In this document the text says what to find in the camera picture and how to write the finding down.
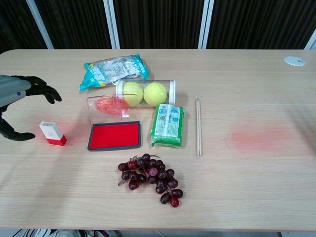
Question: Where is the left black and grey robot hand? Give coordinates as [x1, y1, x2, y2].
[0, 75, 63, 142]

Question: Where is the small red object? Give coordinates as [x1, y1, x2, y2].
[39, 120, 68, 147]

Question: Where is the teal snack bag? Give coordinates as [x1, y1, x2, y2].
[79, 52, 151, 91]

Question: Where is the red ink pad case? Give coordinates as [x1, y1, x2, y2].
[86, 95, 143, 152]

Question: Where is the yellow tennis ball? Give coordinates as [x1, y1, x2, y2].
[143, 81, 168, 106]
[122, 81, 144, 107]

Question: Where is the clear plastic ball tube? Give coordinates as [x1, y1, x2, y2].
[115, 79, 177, 108]

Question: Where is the green tissue pack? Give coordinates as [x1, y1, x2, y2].
[149, 103, 186, 149]

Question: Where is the dark red grape bunch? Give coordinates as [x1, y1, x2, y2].
[117, 153, 184, 209]

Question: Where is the white partition post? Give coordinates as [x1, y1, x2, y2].
[103, 0, 121, 49]
[198, 0, 215, 49]
[25, 0, 54, 49]
[304, 33, 316, 50]

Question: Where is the white cable grommet cap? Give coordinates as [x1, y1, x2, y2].
[283, 56, 306, 67]

